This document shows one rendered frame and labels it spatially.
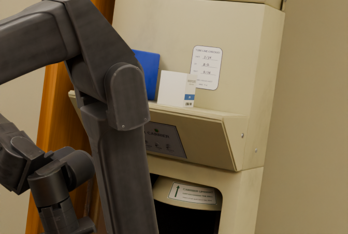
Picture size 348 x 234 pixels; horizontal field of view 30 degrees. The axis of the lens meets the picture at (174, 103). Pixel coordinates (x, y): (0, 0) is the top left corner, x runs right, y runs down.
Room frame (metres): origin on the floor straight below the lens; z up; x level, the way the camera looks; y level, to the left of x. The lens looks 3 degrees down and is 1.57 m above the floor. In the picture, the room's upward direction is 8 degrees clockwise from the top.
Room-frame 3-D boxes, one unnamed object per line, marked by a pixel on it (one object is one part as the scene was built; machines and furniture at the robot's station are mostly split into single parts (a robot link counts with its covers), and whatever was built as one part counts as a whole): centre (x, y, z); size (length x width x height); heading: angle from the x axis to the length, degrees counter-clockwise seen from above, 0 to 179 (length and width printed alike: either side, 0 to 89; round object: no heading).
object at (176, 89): (1.16, 0.00, 1.54); 0.05 x 0.05 x 0.06; 67
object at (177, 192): (1.31, -0.06, 1.34); 0.18 x 0.18 x 0.05
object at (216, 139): (1.18, 0.03, 1.46); 0.32 x 0.11 x 0.10; 62
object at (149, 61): (1.22, 0.10, 1.56); 0.10 x 0.10 x 0.09; 62
